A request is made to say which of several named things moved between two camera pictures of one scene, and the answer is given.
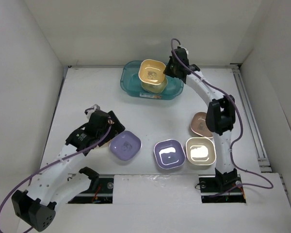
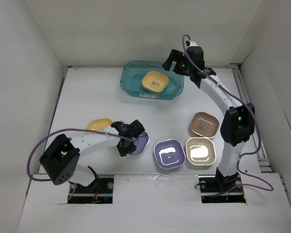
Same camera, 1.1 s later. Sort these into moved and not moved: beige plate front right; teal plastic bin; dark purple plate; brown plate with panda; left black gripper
Moved: left black gripper
Not moved: teal plastic bin; beige plate front right; dark purple plate; brown plate with panda
